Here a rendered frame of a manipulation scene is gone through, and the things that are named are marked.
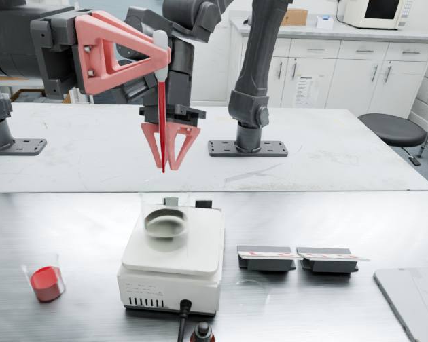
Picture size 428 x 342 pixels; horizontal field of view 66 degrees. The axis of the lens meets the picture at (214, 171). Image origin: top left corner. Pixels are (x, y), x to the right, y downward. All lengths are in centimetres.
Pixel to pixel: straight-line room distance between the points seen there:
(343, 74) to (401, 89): 58
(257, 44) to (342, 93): 246
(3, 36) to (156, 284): 30
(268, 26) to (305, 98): 234
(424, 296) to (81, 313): 48
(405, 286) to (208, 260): 31
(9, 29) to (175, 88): 25
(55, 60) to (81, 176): 45
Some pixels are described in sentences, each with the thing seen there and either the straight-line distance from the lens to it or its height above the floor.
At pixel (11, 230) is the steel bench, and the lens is 66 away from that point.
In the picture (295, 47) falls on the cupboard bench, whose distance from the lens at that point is 289.
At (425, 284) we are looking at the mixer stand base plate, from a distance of 61.
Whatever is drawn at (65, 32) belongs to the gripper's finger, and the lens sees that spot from 31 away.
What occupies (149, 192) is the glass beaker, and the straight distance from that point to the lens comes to 42.
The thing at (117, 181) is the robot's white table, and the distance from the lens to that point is 72.
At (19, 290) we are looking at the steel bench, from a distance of 56.
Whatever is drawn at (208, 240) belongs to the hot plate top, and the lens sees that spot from 44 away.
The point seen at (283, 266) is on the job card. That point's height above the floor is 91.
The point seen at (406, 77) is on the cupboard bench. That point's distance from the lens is 340.
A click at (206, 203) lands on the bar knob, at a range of 55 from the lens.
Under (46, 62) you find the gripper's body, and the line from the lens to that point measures 32.
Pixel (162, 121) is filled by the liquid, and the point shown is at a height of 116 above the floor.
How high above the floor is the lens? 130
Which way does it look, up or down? 32 degrees down
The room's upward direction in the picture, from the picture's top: 3 degrees clockwise
